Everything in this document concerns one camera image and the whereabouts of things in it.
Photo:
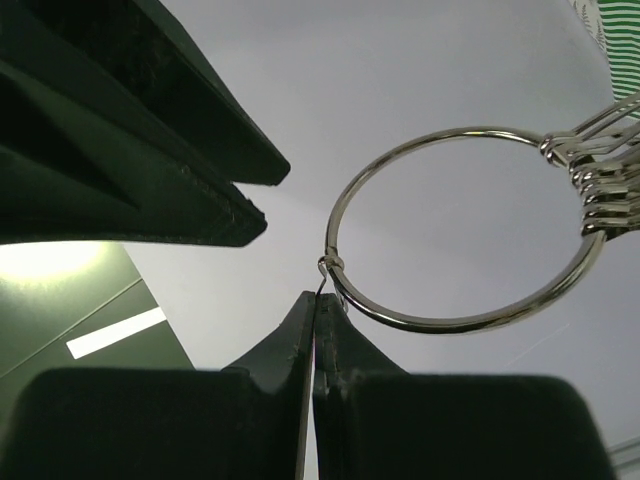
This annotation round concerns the green white striped cloth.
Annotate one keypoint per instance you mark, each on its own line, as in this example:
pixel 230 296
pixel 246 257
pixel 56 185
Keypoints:
pixel 614 26

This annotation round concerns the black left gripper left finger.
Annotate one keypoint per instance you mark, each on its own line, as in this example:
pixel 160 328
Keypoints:
pixel 246 421

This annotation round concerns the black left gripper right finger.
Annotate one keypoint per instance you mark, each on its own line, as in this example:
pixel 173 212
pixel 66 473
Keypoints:
pixel 374 420

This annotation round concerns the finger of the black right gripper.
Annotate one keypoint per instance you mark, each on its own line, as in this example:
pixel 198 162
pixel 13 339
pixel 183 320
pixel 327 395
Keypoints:
pixel 149 52
pixel 82 159

